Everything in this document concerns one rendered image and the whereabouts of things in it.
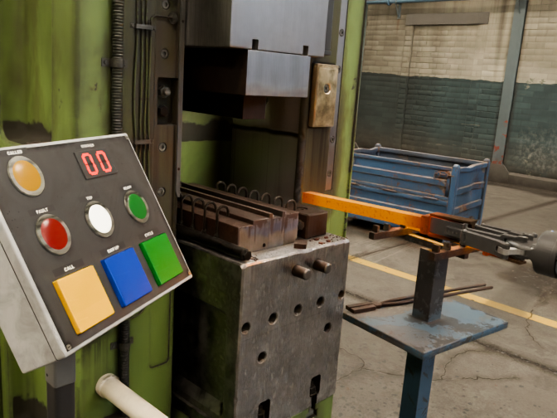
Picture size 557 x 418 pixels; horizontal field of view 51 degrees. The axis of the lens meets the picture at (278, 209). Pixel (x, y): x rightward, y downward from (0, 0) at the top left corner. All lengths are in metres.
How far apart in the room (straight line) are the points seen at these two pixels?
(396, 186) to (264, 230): 3.83
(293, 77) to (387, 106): 8.84
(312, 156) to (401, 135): 8.40
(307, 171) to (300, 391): 0.59
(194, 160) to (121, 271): 0.96
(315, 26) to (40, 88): 0.65
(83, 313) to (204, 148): 1.09
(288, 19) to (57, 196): 0.70
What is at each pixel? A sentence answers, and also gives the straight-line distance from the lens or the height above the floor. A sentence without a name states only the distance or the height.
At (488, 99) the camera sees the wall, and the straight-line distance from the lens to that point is 9.32.
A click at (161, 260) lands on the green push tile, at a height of 1.01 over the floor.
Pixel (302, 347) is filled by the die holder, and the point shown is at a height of 0.66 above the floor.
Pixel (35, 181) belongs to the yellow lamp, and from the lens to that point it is 0.85.
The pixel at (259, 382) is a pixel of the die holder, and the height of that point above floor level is 0.61.
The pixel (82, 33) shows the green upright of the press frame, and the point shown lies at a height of 1.37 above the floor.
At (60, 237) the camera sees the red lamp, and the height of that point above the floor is 1.08.
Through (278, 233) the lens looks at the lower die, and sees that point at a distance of 1.40.
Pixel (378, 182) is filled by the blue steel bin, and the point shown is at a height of 0.46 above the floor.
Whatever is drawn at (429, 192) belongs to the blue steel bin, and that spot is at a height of 0.46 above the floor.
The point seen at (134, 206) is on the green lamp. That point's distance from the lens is 0.98.
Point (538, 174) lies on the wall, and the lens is 9.04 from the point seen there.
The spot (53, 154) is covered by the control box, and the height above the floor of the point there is 1.18.
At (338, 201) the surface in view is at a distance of 1.24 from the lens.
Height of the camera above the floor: 1.31
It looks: 13 degrees down
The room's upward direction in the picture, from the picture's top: 4 degrees clockwise
